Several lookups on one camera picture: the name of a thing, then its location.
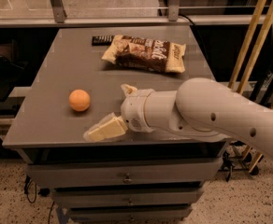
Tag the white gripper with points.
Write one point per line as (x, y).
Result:
(134, 110)

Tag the orange fruit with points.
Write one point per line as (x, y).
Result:
(79, 100)

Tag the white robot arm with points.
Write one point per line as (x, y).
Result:
(201, 109)

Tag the brown chip bag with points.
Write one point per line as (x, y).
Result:
(146, 54)

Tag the black remote control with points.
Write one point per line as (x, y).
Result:
(102, 40)

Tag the grey drawer cabinet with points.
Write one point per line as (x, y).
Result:
(48, 131)

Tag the top grey drawer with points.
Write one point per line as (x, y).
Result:
(102, 174)

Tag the grey drawer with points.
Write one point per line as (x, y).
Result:
(102, 174)
(126, 197)
(130, 214)

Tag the middle grey drawer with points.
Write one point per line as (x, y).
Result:
(126, 197)

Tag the grey metal railing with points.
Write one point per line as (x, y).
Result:
(33, 13)

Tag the bottom grey drawer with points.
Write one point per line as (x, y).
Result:
(130, 214)

